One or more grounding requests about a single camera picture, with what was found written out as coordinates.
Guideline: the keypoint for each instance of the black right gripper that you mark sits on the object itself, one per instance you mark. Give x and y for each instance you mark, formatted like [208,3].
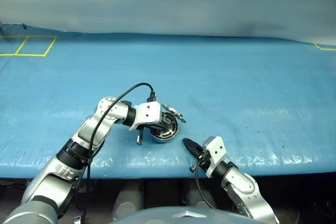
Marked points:
[203,159]

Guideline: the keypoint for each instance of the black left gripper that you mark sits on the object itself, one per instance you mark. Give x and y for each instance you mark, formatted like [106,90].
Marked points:
[153,127]

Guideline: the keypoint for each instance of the silver round motor housing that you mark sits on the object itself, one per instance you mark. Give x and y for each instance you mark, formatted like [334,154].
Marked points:
[164,140]

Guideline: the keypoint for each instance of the black spoked rotor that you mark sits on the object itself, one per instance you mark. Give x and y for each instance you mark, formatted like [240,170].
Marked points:
[172,128]

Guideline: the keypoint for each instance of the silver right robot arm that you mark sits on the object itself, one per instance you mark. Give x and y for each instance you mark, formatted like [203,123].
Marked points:
[244,184]

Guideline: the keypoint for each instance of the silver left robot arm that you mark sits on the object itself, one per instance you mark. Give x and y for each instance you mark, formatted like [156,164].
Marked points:
[86,129]

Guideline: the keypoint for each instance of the grey rounded shape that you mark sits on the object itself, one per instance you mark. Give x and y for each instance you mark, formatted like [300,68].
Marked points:
[128,203]
[199,195]

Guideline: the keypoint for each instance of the silver robot torso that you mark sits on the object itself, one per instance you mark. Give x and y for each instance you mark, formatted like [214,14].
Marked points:
[183,216]

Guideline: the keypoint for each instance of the blue table cover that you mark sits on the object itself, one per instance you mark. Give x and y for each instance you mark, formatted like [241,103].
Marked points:
[236,90]

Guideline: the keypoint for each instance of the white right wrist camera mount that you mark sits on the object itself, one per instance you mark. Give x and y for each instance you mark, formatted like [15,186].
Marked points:
[216,150]

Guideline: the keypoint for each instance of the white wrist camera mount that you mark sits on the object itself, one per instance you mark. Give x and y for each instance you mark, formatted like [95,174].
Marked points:
[147,113]
[216,150]

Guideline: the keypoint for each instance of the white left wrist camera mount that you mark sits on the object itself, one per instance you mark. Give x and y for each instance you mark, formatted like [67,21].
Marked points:
[147,113]

